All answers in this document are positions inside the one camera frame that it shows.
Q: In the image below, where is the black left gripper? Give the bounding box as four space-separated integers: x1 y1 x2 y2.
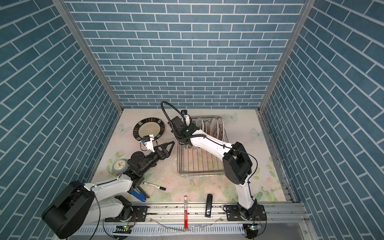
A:
139 142 174 177

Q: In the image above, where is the grey ribbed plate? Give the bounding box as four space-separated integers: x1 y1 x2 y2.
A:
195 118 204 130

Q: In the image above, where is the dark mosaic rim plate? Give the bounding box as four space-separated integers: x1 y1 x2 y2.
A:
133 117 165 141

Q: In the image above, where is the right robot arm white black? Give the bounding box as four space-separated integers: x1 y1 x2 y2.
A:
168 117 261 221

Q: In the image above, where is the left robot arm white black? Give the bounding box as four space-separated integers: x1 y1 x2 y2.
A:
42 142 175 239

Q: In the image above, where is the sunburst red text plate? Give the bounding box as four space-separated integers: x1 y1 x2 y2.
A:
204 121 211 135

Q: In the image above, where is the black white marker pen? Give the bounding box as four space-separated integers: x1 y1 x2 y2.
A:
143 182 166 191

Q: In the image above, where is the watermelon print plate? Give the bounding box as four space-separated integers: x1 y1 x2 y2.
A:
210 118 219 138

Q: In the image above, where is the red rim white plate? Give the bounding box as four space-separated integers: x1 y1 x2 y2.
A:
217 117 225 141

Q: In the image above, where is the small white desk clock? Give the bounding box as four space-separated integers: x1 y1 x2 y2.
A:
112 159 129 175

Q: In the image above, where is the blue stapler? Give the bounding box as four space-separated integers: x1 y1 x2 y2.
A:
129 186 150 202

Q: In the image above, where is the red white pen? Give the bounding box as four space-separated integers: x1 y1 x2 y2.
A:
184 196 188 230

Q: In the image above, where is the black rectangular remote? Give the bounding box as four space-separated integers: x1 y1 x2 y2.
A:
205 194 213 218

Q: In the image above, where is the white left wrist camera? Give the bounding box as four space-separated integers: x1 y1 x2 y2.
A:
140 135 155 153

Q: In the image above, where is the black corrugated cable conduit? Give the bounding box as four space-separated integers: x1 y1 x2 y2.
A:
160 100 188 124

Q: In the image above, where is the metal wire dish rack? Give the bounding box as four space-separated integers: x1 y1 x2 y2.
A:
177 117 228 178

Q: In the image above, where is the white cable comb strip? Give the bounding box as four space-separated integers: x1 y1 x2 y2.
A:
73 224 245 237

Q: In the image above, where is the aluminium corner post left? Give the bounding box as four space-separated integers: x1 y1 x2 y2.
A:
52 0 124 114

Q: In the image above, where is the aluminium corner post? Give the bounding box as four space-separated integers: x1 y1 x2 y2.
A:
259 0 316 113
52 0 124 114

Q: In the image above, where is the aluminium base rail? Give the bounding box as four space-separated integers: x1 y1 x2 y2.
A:
64 201 310 226

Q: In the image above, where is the aluminium corner post right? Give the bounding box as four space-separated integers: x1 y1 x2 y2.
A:
259 0 316 113

